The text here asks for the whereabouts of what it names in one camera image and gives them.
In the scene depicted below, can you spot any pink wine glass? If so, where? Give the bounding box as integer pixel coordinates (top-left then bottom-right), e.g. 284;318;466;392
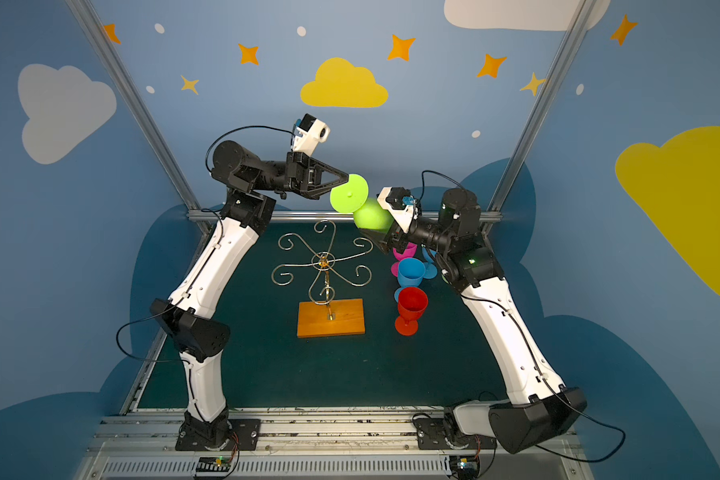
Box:
391;243;418;277

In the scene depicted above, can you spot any green wine glass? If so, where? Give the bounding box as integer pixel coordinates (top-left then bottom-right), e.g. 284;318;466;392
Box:
330;174;393;233

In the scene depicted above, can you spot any blue wine glass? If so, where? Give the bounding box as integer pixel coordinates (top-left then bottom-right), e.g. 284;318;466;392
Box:
421;247;440;279
394;258;426;301

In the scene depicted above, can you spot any red wine glass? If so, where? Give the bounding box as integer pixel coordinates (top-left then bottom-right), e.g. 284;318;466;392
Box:
395;287;429;336

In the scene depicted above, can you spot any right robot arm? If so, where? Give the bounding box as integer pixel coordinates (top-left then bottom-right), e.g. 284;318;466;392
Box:
374;187;587;454

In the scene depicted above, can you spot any orange wooden rack base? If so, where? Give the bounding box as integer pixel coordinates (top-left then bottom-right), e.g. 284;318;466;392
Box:
297;299;366;339

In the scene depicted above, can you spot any right circuit board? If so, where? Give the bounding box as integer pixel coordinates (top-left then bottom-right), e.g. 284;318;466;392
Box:
448;456;480;480

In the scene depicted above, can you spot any circuit board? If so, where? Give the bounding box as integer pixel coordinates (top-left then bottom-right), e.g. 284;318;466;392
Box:
448;456;480;480
193;456;232;479

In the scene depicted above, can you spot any left circuit board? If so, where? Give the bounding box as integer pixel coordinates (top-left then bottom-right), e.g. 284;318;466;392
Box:
193;456;232;479

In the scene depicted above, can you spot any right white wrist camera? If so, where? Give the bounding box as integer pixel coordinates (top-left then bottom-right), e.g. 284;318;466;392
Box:
377;187;421;234

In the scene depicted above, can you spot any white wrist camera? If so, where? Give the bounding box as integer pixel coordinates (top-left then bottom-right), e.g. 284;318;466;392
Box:
377;187;421;234
291;113;331;156

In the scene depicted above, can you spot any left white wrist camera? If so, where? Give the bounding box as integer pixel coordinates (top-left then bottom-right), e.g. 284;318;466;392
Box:
291;113;331;156

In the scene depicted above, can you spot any aluminium frame back bar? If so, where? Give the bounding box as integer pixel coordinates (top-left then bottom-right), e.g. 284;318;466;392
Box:
187;210;502;223

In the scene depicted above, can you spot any gold wire glass rack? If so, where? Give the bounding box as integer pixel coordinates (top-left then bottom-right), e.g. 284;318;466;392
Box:
270;220;374;305

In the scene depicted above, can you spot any aluminium frame left post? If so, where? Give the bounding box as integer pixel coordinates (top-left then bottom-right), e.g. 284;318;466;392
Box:
65;0;201;213

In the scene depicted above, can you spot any aluminium frame post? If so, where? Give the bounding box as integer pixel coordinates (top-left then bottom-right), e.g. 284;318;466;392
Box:
65;0;201;213
481;0;598;237

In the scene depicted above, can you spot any left floor edge rail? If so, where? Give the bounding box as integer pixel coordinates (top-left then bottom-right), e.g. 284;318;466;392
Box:
118;226;204;413

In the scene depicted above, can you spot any aluminium frame right post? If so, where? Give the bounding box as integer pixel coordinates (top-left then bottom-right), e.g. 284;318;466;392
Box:
481;0;598;237

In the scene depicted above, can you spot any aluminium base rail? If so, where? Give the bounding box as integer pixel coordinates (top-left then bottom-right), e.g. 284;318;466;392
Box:
75;406;594;479

